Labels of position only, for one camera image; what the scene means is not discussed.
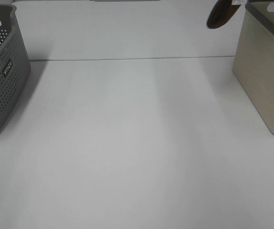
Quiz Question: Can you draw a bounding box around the beige plastic storage bin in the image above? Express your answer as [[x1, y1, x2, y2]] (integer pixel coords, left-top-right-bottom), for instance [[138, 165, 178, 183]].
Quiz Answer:
[[233, 0, 274, 135]]

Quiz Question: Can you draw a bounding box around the brown towel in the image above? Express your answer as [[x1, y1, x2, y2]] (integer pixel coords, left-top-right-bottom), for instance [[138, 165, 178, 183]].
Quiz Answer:
[[206, 0, 246, 29]]

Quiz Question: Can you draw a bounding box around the grey perforated plastic basket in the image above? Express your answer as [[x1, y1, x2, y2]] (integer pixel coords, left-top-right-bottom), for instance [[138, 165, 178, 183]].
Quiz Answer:
[[0, 4, 30, 130]]

